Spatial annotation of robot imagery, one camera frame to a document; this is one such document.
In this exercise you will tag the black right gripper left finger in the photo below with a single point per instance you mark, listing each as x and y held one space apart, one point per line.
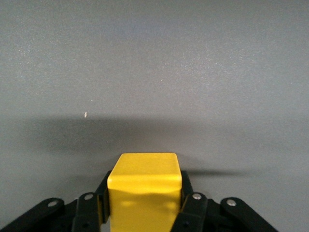
87 212

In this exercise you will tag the yellow cube block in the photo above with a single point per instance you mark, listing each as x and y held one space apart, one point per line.
144 193

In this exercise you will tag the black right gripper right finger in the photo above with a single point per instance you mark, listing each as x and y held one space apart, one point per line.
200 212

